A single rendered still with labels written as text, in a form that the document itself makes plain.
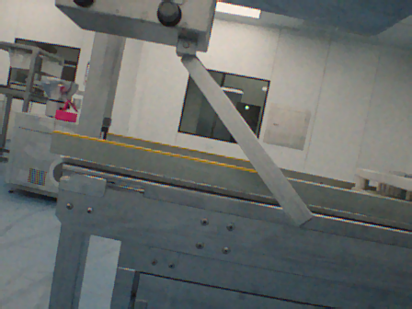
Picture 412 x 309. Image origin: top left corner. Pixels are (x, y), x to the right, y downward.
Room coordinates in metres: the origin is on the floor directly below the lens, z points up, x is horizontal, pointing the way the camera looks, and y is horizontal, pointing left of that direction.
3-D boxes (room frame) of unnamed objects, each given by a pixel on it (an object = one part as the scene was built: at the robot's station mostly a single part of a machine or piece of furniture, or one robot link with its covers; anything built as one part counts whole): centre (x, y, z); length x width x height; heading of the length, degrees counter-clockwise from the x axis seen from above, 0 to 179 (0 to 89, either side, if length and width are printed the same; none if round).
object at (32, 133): (3.14, 1.44, 0.38); 0.63 x 0.57 x 0.76; 86
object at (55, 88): (3.20, 1.48, 0.95); 0.49 x 0.36 x 0.37; 86
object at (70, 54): (5.85, 3.19, 1.43); 1.32 x 0.01 x 1.11; 86
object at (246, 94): (5.58, -0.17, 1.43); 1.38 x 0.01 x 1.16; 86
